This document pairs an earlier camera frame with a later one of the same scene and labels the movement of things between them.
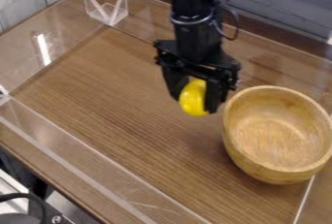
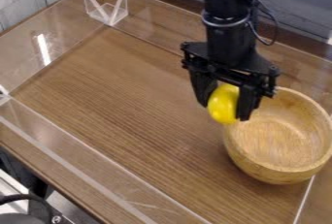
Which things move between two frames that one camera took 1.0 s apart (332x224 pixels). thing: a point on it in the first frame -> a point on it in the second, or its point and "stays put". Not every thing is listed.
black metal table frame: x=62 y=210 stays put
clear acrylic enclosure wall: x=89 y=121 stays put
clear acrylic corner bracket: x=110 y=14 stays put
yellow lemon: x=192 y=98 -> x=222 y=103
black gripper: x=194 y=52 -> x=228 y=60
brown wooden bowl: x=276 y=133 stays put
